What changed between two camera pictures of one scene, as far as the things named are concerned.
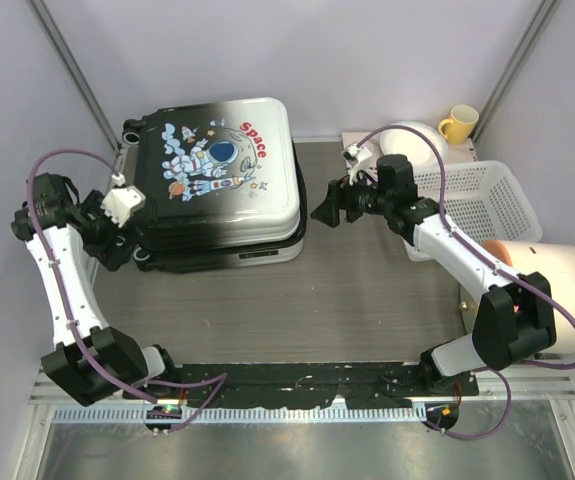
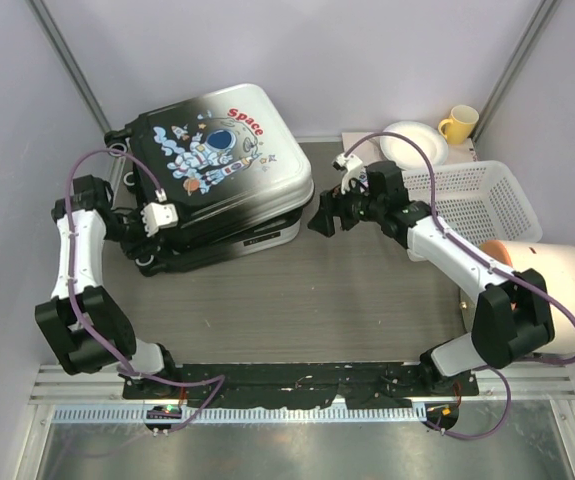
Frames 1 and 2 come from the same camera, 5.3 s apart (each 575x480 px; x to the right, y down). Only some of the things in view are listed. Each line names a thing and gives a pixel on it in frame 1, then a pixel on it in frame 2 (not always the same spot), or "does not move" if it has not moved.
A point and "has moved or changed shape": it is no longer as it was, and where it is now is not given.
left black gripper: x=109 y=253 → x=143 y=245
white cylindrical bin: x=571 y=273 does not move
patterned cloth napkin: x=373 y=146 does not move
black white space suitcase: x=223 y=184 has moved or changed shape
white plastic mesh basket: x=482 y=203 does not move
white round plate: x=401 y=140 does not move
